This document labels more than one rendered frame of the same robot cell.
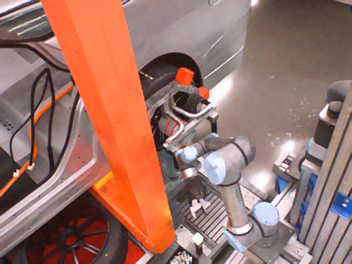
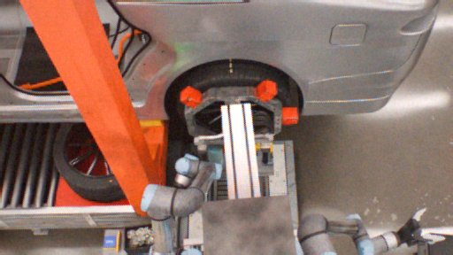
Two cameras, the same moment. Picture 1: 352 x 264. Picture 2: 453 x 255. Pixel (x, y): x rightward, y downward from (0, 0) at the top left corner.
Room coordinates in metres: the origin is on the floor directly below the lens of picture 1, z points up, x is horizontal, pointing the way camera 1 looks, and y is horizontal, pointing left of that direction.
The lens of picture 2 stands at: (0.43, -0.99, 3.38)
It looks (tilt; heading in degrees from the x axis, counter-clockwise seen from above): 60 degrees down; 44
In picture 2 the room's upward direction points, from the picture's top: 6 degrees counter-clockwise
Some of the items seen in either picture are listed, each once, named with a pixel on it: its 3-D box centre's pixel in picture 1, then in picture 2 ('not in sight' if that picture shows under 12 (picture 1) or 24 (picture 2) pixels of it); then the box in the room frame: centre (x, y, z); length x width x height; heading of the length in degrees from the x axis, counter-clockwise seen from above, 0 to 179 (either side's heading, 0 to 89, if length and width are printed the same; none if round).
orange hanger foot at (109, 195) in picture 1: (115, 191); (149, 140); (1.26, 0.41, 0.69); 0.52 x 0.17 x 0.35; 38
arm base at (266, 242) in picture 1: (263, 229); not in sight; (0.80, -0.35, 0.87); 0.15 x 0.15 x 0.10
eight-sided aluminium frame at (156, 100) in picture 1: (168, 122); (234, 119); (1.60, 0.04, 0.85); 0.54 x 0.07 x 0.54; 128
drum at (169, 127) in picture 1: (176, 128); not in sight; (1.55, -0.01, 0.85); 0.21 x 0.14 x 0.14; 38
